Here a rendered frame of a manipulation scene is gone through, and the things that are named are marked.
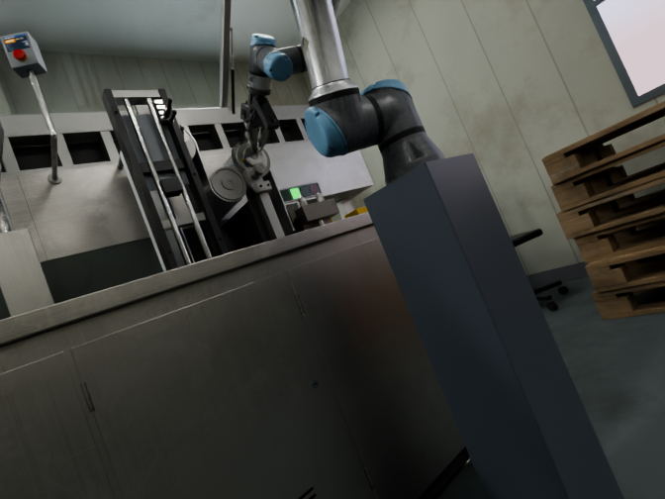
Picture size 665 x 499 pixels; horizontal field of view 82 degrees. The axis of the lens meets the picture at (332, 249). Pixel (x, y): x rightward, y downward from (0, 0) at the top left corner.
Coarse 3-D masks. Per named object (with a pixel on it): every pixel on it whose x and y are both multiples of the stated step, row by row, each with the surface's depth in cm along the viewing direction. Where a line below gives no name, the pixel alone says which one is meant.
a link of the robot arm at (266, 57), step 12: (264, 48) 113; (288, 48) 112; (264, 60) 109; (276, 60) 107; (288, 60) 109; (300, 60) 112; (264, 72) 114; (276, 72) 109; (288, 72) 111; (300, 72) 116
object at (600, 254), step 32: (608, 128) 180; (544, 160) 201; (576, 160) 191; (608, 160) 182; (576, 192) 197; (608, 192) 187; (576, 224) 201; (608, 224) 191; (640, 224) 241; (608, 256) 196; (640, 256) 182; (608, 288) 195; (640, 288) 186
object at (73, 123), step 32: (32, 128) 130; (64, 128) 136; (96, 128) 142; (192, 128) 167; (224, 128) 178; (256, 128) 192; (288, 128) 204; (32, 160) 134; (64, 160) 133; (96, 160) 146
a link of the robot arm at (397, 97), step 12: (372, 84) 89; (384, 84) 87; (396, 84) 88; (372, 96) 87; (384, 96) 87; (396, 96) 87; (408, 96) 89; (384, 108) 86; (396, 108) 87; (408, 108) 88; (384, 120) 86; (396, 120) 87; (408, 120) 87; (420, 120) 89; (384, 132) 87; (396, 132) 87
